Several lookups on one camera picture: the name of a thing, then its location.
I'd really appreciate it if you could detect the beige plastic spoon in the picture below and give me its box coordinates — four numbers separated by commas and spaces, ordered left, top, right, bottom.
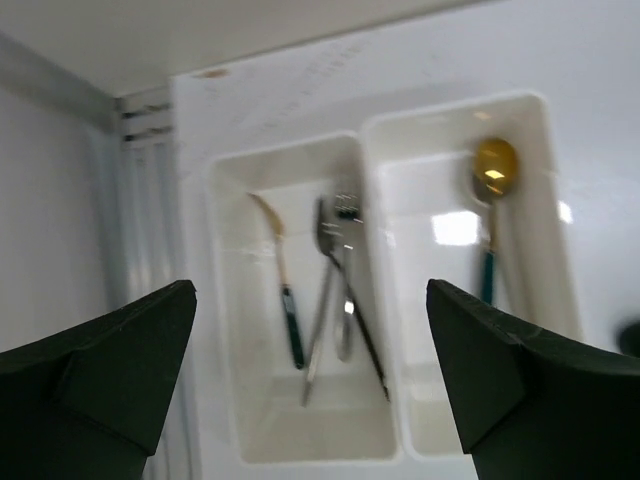
471, 173, 531, 320

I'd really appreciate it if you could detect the black fork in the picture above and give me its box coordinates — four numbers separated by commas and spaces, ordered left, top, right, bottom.
315, 196, 390, 401

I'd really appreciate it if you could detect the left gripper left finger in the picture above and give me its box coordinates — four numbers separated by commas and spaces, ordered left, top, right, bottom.
1, 280, 197, 479

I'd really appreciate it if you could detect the gold fork teal handle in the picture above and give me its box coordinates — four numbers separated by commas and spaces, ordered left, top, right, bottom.
249, 193, 306, 370

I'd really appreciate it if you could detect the right white container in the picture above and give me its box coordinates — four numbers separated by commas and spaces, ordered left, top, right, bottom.
361, 91, 584, 458

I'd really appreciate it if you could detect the aluminium rail frame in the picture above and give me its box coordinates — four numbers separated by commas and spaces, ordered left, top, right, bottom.
1, 37, 198, 479

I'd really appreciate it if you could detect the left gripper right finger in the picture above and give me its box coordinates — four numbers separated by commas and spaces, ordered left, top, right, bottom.
426, 279, 639, 479

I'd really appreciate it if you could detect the white container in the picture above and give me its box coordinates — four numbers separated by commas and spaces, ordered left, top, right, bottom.
361, 91, 584, 458
205, 132, 398, 465

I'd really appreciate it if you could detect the silver fork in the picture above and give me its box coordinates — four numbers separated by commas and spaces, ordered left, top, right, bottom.
301, 190, 357, 407

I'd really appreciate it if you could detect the black round ladle spoon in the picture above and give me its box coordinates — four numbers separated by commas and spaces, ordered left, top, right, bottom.
616, 317, 640, 358

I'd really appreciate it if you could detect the left white container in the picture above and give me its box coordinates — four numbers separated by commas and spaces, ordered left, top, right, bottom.
205, 132, 398, 465

